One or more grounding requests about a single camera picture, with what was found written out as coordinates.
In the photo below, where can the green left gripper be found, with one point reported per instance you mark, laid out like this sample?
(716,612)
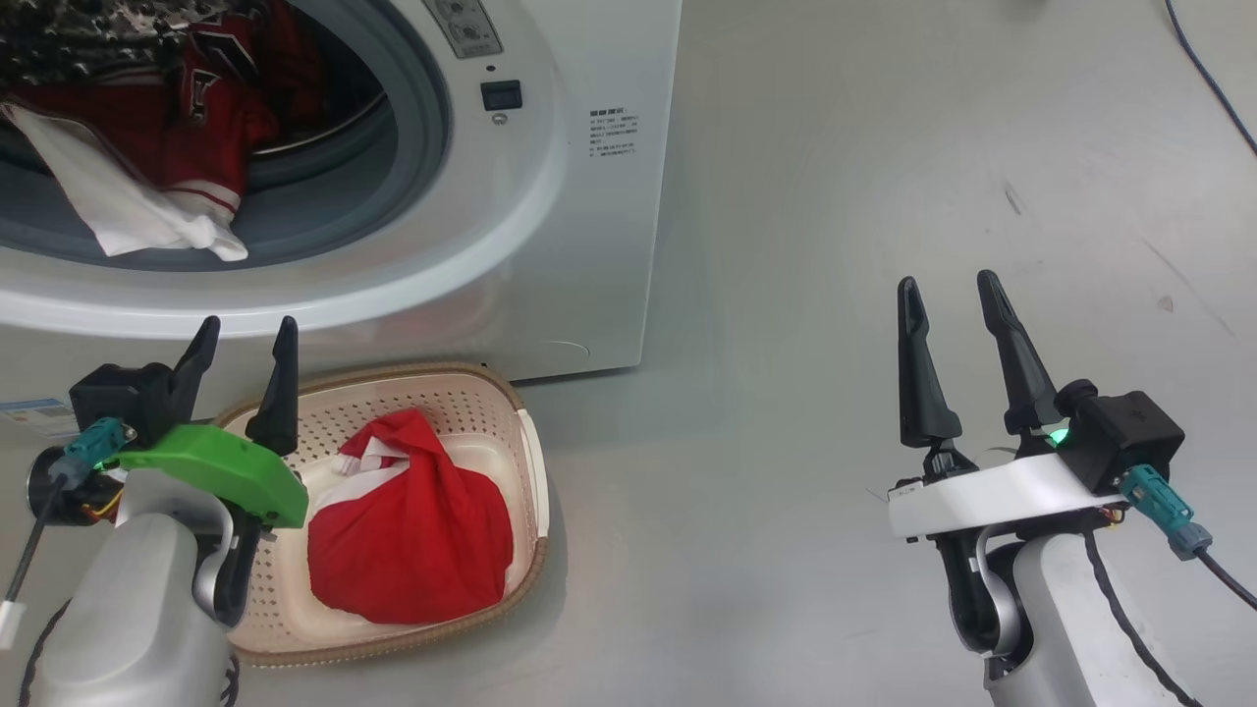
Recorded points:
(216,462)

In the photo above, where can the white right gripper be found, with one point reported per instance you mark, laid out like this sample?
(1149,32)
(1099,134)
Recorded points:
(992,496)

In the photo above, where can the white cloth garment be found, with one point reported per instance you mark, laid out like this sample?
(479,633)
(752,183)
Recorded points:
(108,196)

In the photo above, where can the plain red garment white trim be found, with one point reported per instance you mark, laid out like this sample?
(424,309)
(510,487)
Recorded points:
(412,540)

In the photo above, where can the red numbered sports jersey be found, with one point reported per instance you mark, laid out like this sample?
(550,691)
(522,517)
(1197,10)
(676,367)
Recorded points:
(206,128)

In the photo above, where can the cream perforated laundry basket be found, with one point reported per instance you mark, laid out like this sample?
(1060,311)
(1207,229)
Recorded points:
(491,432)

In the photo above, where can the white front-load washing machine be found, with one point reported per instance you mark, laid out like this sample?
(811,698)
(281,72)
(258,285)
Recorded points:
(589,245)

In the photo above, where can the blue energy label sticker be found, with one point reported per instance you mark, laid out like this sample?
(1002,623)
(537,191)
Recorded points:
(34,416)

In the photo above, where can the grey warning sticker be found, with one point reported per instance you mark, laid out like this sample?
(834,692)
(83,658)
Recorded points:
(464,25)

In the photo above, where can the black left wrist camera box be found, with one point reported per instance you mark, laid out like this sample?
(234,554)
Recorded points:
(118,398)

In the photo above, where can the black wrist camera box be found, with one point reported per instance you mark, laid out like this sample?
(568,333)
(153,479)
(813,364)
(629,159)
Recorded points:
(118,398)
(1124,432)

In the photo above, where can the teal left camera connector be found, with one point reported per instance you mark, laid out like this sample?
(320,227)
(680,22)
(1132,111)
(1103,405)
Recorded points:
(98,442)

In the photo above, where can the teal camera connector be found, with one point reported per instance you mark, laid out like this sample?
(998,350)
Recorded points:
(98,442)
(1164,511)

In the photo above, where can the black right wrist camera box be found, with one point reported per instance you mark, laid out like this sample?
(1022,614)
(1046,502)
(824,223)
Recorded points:
(1124,432)

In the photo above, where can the teal right camera connector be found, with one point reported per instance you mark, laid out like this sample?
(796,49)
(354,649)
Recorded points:
(1164,511)

